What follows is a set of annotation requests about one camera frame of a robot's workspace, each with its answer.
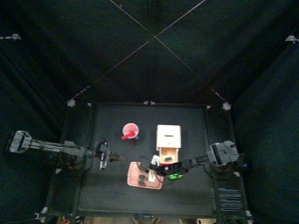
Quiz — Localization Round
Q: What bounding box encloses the beige cardboard box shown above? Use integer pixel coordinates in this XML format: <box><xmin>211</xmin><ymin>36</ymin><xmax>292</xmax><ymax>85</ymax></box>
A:
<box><xmin>155</xmin><ymin>124</ymin><xmax>183</xmax><ymax>151</ymax></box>

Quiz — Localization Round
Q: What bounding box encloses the red toy spoon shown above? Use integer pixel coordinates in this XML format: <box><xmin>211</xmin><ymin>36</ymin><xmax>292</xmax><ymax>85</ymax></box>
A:
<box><xmin>120</xmin><ymin>131</ymin><xmax>137</xmax><ymax>141</ymax></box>

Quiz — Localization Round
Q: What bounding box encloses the wooden pull-out drawer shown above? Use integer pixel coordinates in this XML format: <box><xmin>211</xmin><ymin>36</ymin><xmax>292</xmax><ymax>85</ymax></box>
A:
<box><xmin>157</xmin><ymin>146</ymin><xmax>181</xmax><ymax>166</ymax></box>

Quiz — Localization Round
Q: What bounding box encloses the pink rectangular tray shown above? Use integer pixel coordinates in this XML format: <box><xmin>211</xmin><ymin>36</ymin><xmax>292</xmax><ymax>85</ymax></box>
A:
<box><xmin>125</xmin><ymin>161</ymin><xmax>165</xmax><ymax>191</ymax></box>

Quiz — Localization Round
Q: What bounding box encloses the pink plastic cup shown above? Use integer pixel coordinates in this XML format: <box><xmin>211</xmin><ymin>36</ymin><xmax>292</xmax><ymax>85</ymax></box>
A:
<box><xmin>121</xmin><ymin>122</ymin><xmax>140</xmax><ymax>139</ymax></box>

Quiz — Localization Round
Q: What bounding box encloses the green toy vegetable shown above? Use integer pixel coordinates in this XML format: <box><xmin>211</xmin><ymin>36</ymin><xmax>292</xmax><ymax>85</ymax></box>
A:
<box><xmin>167</xmin><ymin>172</ymin><xmax>184</xmax><ymax>181</ymax></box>

